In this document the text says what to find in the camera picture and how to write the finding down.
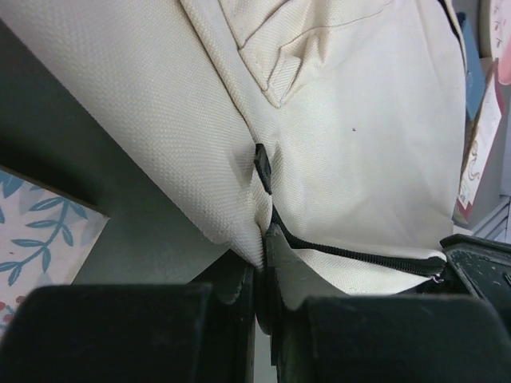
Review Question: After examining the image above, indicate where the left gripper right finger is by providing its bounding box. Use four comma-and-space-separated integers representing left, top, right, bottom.
258, 224, 510, 382

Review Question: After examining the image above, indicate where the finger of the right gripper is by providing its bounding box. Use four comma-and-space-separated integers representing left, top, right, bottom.
440, 234, 510, 303

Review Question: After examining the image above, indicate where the cream canvas backpack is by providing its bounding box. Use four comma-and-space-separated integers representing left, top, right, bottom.
1, 1, 467, 295

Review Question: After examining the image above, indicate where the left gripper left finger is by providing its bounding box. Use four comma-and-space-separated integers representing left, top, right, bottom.
1, 267, 255, 382

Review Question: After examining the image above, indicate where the blue wallet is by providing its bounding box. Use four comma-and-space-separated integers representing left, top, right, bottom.
457, 12, 485, 120

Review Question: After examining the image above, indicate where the red cream book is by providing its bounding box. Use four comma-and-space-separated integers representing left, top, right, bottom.
454, 57, 505, 224

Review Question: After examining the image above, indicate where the pink cream plate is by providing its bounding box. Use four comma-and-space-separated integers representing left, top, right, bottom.
478, 0, 510, 85

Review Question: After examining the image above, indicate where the floral cover book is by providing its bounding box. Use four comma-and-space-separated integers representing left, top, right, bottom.
1, 168, 109, 334

